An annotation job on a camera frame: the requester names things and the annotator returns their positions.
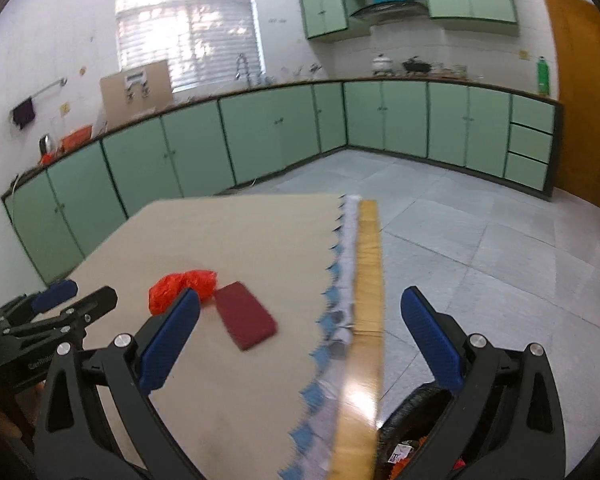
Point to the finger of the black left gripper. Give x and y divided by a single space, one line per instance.
95 305

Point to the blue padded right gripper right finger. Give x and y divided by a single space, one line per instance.
504 420

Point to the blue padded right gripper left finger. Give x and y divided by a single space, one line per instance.
73 438

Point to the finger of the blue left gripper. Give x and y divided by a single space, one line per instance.
55 295

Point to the red plastic bag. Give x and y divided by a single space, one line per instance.
162 294

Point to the dark red foam block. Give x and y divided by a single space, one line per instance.
247 322

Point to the green lower kitchen cabinets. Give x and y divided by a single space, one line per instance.
63 211

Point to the black trash bin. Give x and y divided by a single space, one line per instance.
403 434

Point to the chrome kitchen faucet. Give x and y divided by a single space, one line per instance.
244 71

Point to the steel electric kettle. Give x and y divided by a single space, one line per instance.
46 145

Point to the red plastic basin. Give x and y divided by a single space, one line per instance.
75 139

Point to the dark hanging towel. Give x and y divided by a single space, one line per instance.
23 114

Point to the brown cardboard box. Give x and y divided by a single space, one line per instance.
135 93

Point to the metal towel bar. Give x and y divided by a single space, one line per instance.
58 83

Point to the window with white blinds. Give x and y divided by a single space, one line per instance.
203 41

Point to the white cooking pot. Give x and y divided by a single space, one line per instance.
382 66

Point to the black wok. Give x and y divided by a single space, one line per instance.
415 66

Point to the green bottle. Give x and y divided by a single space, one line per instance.
543 76

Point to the wooden door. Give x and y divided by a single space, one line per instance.
576 32

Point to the range hood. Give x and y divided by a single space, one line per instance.
386 12

